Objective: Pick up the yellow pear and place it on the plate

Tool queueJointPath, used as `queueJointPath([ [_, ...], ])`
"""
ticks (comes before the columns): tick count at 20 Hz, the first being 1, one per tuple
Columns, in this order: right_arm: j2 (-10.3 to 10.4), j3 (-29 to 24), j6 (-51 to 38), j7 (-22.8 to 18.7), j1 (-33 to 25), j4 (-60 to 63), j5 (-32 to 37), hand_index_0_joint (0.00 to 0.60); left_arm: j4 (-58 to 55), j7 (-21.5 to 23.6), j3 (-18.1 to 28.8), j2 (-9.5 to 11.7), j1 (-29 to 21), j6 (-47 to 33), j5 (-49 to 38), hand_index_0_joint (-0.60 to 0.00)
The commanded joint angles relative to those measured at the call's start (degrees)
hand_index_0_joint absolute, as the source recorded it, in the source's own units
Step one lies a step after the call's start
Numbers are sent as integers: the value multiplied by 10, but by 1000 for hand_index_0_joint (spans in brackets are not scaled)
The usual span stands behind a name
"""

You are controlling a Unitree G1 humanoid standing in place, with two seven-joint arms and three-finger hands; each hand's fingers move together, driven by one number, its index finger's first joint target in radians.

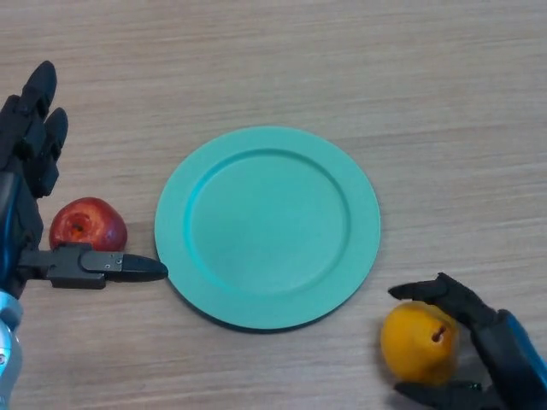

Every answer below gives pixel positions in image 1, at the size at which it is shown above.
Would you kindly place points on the green round plate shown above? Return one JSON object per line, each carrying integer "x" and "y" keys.
{"x": 269, "y": 230}

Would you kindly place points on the yellow pear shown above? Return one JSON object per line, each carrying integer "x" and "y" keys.
{"x": 414, "y": 346}

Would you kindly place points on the red apple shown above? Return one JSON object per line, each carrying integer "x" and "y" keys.
{"x": 94, "y": 218}

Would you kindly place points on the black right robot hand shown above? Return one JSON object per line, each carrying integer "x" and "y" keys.
{"x": 513, "y": 354}

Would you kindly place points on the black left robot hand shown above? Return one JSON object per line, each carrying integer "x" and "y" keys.
{"x": 19, "y": 183}

